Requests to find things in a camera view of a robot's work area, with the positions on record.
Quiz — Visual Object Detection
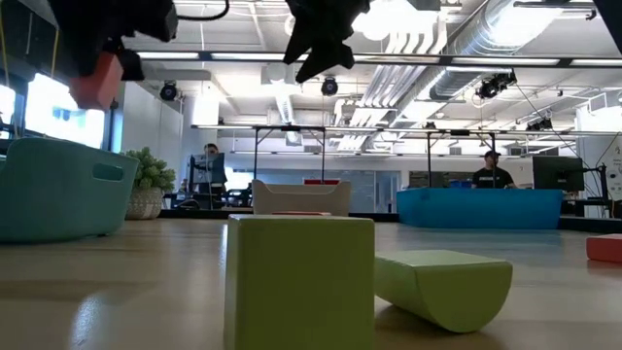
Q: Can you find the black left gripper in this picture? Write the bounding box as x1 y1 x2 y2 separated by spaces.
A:
48 0 179 82

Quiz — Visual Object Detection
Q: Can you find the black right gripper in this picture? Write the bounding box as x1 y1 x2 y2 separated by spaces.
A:
283 0 371 85

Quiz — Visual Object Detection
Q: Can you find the orange rectangular block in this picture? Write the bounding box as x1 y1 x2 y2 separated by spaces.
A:
585 233 622 264
68 51 125 113

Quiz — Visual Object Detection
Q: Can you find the tall green block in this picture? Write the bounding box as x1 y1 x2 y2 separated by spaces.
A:
223 215 376 350

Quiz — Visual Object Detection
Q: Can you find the green half-round block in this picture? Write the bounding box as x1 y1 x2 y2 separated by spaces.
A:
373 249 514 334

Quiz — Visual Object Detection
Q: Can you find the green potted plant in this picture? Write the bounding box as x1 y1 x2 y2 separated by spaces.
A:
123 147 177 221

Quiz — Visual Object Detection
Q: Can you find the teal plastic bin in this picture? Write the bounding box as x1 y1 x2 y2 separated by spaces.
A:
0 137 141 245

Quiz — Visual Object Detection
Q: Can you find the white plastic bin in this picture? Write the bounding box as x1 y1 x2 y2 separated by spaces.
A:
251 178 352 218

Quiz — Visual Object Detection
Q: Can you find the black computer monitor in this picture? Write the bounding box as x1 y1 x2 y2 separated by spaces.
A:
188 152 227 194
532 155 586 193

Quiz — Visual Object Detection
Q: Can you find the blue plastic bin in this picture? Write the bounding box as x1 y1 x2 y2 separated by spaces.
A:
396 188 565 230

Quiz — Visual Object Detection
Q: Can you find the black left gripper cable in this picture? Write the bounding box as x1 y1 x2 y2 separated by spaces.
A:
175 0 231 22

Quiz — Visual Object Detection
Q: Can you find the black metal frame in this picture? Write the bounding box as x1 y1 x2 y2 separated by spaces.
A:
425 128 498 190
252 124 328 182

